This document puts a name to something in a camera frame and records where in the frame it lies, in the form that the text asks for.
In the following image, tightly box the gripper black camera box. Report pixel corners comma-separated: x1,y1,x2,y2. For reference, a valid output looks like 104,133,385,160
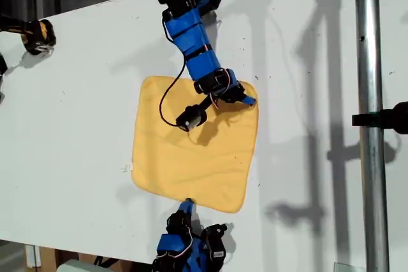
205,223,229,261
176,105,208,132

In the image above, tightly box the black clamp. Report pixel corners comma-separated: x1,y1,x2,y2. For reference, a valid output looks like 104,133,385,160
351,101,408,134

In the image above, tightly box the camera black cable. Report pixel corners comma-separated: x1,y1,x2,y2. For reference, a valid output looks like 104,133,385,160
159,10,189,126

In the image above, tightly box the white box under table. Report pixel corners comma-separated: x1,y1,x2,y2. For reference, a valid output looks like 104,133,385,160
56,259,96,272

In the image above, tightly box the camera black stalk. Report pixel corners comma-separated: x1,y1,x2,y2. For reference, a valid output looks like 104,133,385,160
198,95,215,113

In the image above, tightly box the steel post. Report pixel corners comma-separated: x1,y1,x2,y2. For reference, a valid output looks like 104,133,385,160
353,0,391,272

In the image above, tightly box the white table leg bracket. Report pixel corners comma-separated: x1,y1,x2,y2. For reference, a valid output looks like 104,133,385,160
25,245,41,268

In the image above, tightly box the yellow microfibre towel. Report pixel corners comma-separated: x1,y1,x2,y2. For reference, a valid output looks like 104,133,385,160
131,75,259,215

